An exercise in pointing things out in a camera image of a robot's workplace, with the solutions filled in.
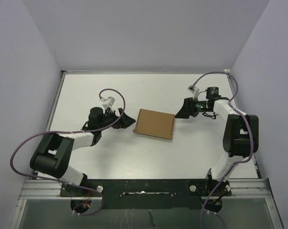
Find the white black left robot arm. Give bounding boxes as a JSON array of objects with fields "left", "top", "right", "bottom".
[{"left": 30, "top": 107, "right": 136, "bottom": 196}]

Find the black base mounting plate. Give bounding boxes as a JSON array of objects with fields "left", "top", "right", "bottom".
[{"left": 59, "top": 178, "right": 232, "bottom": 214}]

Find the aluminium frame rail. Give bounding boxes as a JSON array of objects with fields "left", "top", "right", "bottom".
[{"left": 19, "top": 178, "right": 270, "bottom": 199}]

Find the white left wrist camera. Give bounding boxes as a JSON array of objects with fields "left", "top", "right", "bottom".
[{"left": 100, "top": 96, "right": 115, "bottom": 109}]

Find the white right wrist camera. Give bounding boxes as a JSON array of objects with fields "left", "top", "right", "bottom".
[{"left": 188, "top": 85, "right": 200, "bottom": 99}]

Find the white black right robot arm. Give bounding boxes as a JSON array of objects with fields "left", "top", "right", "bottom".
[{"left": 175, "top": 85, "right": 259, "bottom": 195}]

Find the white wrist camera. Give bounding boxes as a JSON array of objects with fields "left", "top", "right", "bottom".
[
  {"left": 100, "top": 96, "right": 115, "bottom": 109},
  {"left": 188, "top": 85, "right": 200, "bottom": 99}
]

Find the brown cardboard box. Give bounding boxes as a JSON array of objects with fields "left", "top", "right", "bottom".
[{"left": 133, "top": 109, "right": 175, "bottom": 140}]

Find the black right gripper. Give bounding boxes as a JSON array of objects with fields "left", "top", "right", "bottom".
[{"left": 174, "top": 97, "right": 210, "bottom": 119}]

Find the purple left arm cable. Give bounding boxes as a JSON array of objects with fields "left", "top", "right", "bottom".
[{"left": 9, "top": 88, "right": 127, "bottom": 217}]

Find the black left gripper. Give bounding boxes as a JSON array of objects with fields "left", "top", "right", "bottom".
[{"left": 98, "top": 107, "right": 135, "bottom": 131}]

